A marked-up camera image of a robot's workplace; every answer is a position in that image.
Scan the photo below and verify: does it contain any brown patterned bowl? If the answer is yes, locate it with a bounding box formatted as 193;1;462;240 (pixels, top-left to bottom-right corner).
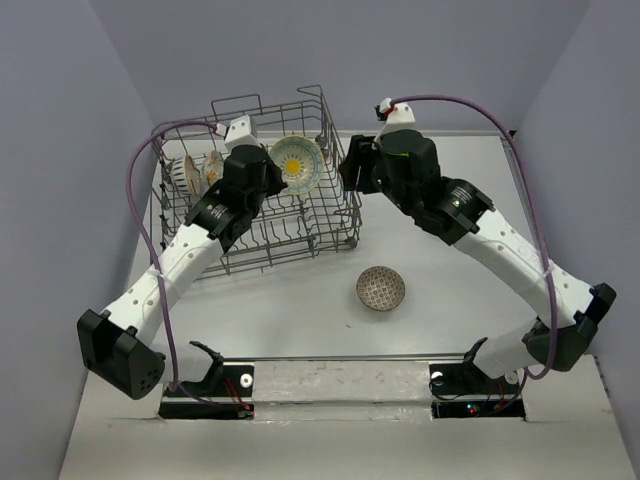
356;266;406;312

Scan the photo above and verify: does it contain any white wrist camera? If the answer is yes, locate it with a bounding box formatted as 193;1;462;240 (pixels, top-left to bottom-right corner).
375;98;416;136
224;115;261;152

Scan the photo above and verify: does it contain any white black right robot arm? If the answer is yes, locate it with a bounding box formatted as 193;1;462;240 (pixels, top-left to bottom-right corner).
339;129;617;392

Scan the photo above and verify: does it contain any grey wire dish rack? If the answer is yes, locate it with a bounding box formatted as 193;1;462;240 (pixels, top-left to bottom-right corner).
150;85;362;278

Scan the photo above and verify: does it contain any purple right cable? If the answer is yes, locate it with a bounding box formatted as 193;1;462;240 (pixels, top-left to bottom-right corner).
379;94;560;416

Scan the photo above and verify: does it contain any orange flower bowl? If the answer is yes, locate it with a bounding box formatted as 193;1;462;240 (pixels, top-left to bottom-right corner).
200;150;224;186

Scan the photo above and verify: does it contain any teal yellow sun bowl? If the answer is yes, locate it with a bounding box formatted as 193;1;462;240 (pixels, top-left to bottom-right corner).
269;135;325;196

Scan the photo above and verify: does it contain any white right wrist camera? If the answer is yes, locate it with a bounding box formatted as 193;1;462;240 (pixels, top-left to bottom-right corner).
375;98;416;136

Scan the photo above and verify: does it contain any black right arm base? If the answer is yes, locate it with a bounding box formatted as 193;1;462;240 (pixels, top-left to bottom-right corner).
428;363;526;419

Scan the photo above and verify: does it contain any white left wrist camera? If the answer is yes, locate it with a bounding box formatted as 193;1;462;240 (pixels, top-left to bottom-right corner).
224;115;261;152

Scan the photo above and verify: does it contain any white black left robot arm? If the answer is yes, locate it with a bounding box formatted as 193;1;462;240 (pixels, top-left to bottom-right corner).
77;145;286;400

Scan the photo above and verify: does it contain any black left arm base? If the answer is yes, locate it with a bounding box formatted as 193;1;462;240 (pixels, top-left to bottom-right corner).
158;362;255;421

